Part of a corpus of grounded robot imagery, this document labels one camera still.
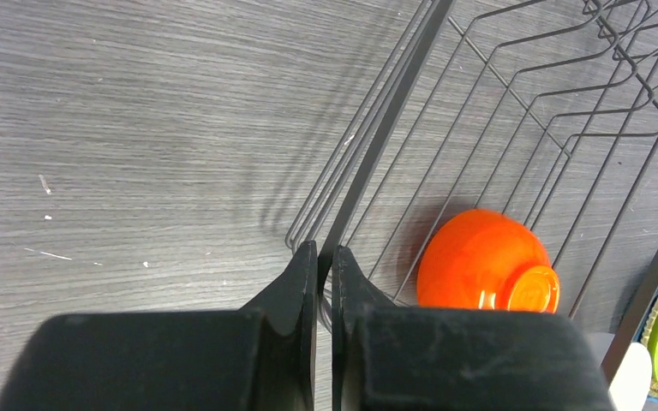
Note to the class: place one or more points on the orange bowl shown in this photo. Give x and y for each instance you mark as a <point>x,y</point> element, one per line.
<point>484,260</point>

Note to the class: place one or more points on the black wire dish rack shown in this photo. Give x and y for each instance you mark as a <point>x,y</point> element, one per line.
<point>543,111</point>

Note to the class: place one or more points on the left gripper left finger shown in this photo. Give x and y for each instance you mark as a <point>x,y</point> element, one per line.
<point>260,356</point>

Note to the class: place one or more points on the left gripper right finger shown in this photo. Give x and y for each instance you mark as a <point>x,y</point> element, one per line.
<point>387,357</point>

